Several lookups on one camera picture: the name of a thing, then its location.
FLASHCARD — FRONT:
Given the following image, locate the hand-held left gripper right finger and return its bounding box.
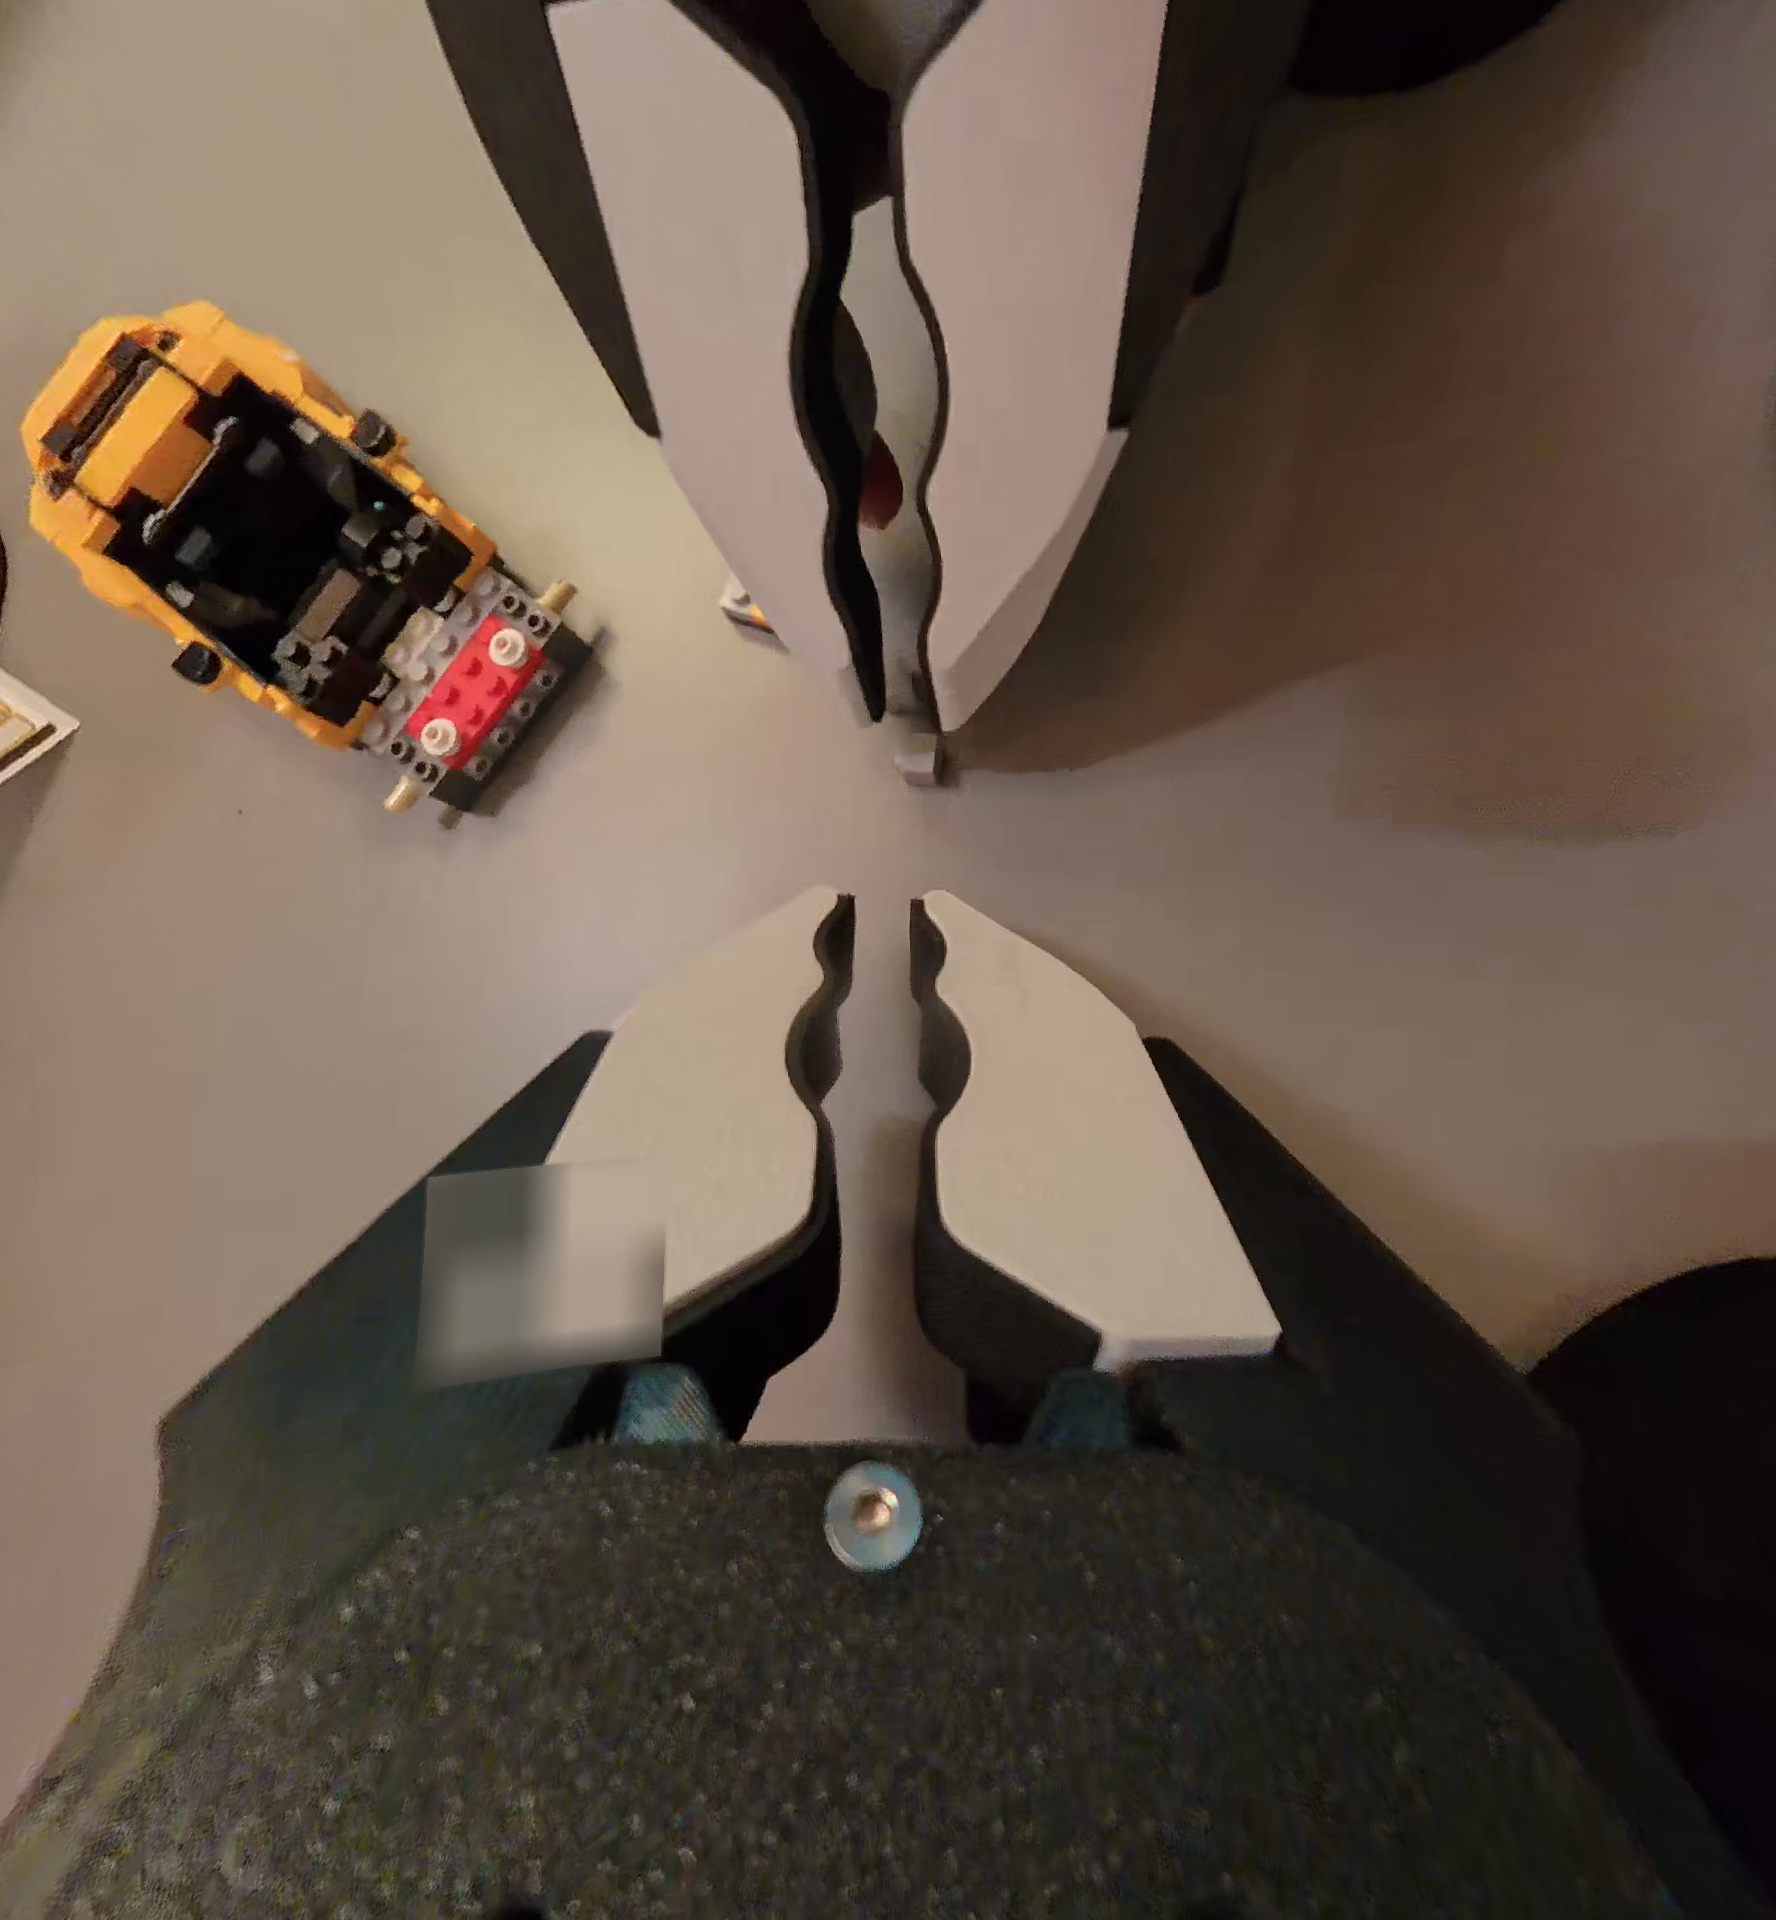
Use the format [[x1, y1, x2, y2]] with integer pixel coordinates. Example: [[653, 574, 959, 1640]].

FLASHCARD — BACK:
[[909, 889, 1282, 1373]]

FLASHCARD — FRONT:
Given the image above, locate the yellow lego car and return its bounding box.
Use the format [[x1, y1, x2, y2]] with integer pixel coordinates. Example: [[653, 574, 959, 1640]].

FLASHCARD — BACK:
[[18, 297, 604, 823]]

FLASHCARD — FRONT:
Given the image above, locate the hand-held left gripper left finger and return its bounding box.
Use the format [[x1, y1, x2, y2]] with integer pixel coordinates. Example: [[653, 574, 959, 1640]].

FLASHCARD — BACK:
[[547, 884, 855, 1328]]

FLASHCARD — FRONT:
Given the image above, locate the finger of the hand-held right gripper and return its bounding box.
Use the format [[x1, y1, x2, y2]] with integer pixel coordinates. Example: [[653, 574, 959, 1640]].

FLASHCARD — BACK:
[[544, 0, 889, 724], [901, 0, 1175, 735]]

